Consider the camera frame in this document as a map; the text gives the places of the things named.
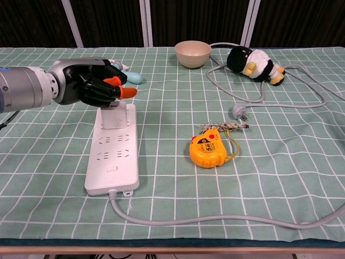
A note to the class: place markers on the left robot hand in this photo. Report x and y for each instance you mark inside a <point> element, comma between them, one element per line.
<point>78,83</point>

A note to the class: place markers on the white USB charger block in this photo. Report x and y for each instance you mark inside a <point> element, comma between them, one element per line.
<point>114,118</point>

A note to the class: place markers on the white eight-outlet power strip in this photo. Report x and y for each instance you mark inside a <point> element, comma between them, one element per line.
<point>113,178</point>

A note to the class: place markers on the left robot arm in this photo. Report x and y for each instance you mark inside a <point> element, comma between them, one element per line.
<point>24,89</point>

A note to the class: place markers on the light blue massage roller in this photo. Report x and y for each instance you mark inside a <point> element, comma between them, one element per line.
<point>133,77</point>

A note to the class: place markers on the green checked tablecloth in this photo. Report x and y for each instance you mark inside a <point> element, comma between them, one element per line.
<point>54,189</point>

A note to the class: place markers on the beige bowl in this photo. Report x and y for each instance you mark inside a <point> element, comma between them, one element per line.
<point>192,60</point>

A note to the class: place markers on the yellow tape measure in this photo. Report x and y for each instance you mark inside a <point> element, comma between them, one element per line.
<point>207,153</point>

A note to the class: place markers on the black white penguin plush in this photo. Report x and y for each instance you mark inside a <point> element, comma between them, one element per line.
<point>240,60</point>

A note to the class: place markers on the white frame post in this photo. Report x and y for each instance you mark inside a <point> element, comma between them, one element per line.
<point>146,24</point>
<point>250,24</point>
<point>72,24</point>

